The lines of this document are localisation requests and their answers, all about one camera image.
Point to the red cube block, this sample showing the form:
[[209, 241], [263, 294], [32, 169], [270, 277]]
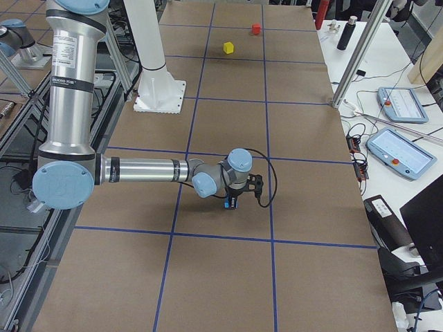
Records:
[[256, 29]]

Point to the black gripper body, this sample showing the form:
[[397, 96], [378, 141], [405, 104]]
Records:
[[233, 193]]

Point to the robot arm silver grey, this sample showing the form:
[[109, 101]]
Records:
[[68, 167], [20, 47]]

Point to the yellow cube block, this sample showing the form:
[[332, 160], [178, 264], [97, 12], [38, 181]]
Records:
[[228, 48]]

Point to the orange black electronics box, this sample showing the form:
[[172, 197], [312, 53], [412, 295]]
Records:
[[353, 144]]

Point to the red cylinder bottle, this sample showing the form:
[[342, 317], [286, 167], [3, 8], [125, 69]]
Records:
[[321, 12]]

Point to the black water bottle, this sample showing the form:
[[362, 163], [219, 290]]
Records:
[[347, 33]]

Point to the thin metal rod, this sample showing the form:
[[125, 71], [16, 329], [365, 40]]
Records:
[[398, 126]]

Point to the white pedestal column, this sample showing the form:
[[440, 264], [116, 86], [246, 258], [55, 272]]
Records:
[[158, 91]]

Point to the near teach pendant tablet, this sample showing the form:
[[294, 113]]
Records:
[[400, 154]]

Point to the black monitor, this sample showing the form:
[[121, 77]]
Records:
[[423, 218]]

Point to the aluminium frame post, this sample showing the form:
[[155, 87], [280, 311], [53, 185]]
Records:
[[370, 30]]

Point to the far teach pendant tablet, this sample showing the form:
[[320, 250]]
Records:
[[401, 105]]

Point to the small black square pad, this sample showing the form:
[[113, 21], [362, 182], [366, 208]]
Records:
[[361, 73]]

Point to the teach pendant tablet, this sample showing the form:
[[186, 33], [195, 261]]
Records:
[[400, 154], [401, 105]]

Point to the wooden board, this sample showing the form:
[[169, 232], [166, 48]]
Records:
[[429, 62]]

